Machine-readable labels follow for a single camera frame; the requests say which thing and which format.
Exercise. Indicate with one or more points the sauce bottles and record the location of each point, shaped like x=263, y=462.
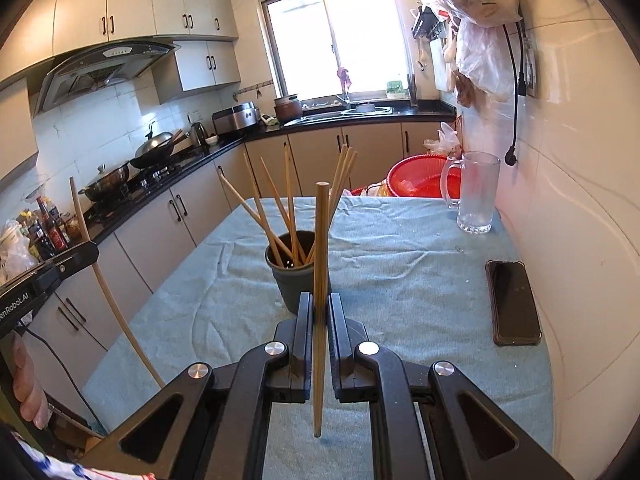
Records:
x=38, y=233

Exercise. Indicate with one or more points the steel pot with lid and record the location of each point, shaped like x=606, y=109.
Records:
x=107, y=182

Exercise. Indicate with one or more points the silver rice cooker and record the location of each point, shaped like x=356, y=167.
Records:
x=235, y=118

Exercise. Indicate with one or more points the red plastic basin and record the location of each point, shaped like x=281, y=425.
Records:
x=416, y=176

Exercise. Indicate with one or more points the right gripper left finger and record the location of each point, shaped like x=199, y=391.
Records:
x=213, y=423

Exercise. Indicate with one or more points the person left hand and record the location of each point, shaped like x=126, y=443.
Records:
x=33, y=401

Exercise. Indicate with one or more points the wooden chopstick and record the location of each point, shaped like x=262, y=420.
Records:
x=291, y=205
x=261, y=211
x=346, y=161
x=109, y=297
x=336, y=188
x=301, y=254
x=320, y=297
x=352, y=154
x=276, y=194
x=253, y=214

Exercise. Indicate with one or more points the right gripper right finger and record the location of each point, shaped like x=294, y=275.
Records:
x=428, y=422

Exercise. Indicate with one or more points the range hood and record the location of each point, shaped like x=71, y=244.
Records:
x=97, y=68

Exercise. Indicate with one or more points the brown clay pot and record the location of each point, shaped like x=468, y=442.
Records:
x=288, y=108

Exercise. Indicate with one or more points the black smartphone brown case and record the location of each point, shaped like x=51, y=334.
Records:
x=514, y=314

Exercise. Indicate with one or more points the black perforated utensil holder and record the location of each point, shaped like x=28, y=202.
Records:
x=291, y=280

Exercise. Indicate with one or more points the clear glass beer mug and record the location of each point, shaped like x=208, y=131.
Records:
x=479, y=176

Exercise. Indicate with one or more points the blue-green table cloth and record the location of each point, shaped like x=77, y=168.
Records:
x=402, y=268

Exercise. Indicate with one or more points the black wok on stove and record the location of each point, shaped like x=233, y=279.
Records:
x=156, y=149

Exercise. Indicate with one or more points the black electric kettle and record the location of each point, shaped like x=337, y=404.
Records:
x=200, y=134

